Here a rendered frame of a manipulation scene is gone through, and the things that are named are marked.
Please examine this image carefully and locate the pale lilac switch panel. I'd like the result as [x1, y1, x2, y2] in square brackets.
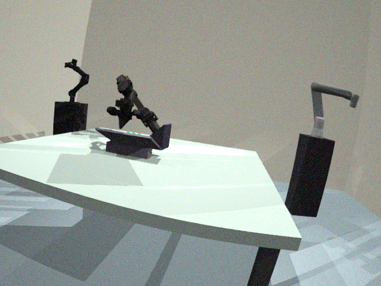
[95, 128, 162, 159]

